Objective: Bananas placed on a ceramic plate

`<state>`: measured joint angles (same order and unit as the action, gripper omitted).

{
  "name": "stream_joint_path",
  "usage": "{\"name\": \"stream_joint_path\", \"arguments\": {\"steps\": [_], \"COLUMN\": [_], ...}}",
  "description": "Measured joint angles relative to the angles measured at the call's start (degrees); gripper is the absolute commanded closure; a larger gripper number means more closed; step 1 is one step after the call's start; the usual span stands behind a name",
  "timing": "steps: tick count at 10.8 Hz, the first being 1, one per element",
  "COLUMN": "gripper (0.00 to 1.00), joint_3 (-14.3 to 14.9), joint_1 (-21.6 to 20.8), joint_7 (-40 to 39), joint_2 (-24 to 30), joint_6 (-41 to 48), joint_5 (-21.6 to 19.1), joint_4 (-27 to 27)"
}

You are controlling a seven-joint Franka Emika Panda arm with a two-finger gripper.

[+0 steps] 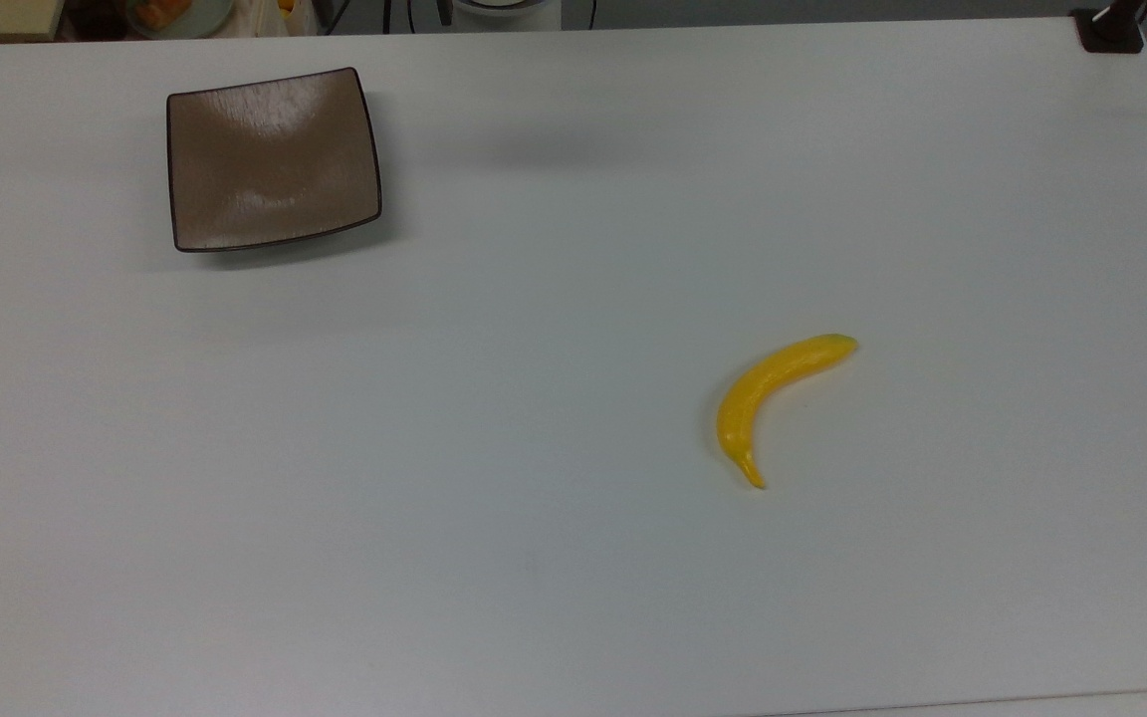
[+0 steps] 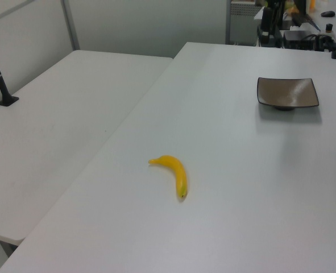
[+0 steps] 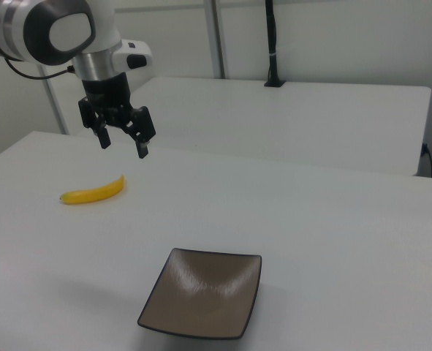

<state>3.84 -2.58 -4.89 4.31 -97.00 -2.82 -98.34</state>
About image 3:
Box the black pole with cables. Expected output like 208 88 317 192
263 0 287 88

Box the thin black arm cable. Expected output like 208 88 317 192
2 53 75 80

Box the square brown ceramic plate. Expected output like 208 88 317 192
137 247 263 341

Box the black wall cable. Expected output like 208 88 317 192
420 141 432 180

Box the thin grey frame post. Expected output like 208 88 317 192
42 64 71 136

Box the yellow banana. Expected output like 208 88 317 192
58 174 126 206

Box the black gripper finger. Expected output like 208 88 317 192
124 105 157 160
77 97 112 150

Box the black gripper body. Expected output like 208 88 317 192
81 72 137 137

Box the white table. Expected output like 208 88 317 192
75 76 432 177

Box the wide grey frame post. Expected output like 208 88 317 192
203 0 227 79

